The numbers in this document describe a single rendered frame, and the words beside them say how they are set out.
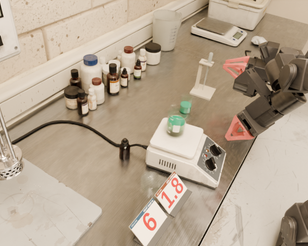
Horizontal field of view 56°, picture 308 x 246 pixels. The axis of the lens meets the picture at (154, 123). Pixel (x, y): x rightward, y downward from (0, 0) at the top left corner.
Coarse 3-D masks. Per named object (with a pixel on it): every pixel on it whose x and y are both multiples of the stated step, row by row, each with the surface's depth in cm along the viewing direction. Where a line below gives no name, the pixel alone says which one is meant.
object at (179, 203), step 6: (180, 180) 74; (156, 192) 68; (186, 192) 73; (180, 198) 72; (186, 198) 72; (162, 204) 68; (174, 204) 70; (180, 204) 71; (174, 210) 69; (174, 216) 68
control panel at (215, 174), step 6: (204, 144) 79; (210, 144) 80; (204, 150) 77; (222, 150) 82; (204, 156) 76; (210, 156) 77; (216, 156) 79; (222, 156) 80; (198, 162) 74; (204, 162) 75; (216, 162) 77; (222, 162) 79; (204, 168) 74; (210, 174) 74; (216, 174) 75; (216, 180) 74
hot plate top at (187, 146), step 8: (160, 128) 79; (192, 128) 80; (200, 128) 80; (160, 136) 76; (184, 136) 77; (192, 136) 77; (200, 136) 78; (152, 144) 74; (160, 144) 74; (168, 144) 74; (176, 144) 74; (184, 144) 75; (192, 144) 75; (176, 152) 72; (184, 152) 72; (192, 152) 73
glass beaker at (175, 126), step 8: (168, 112) 73; (176, 112) 76; (184, 112) 75; (168, 120) 74; (176, 120) 72; (184, 120) 73; (168, 128) 75; (176, 128) 74; (184, 128) 75; (168, 136) 76; (176, 136) 75
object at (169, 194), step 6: (174, 180) 73; (168, 186) 71; (174, 186) 72; (180, 186) 73; (162, 192) 69; (168, 192) 70; (174, 192) 71; (180, 192) 73; (162, 198) 69; (168, 198) 70; (174, 198) 71; (168, 204) 69; (168, 210) 68
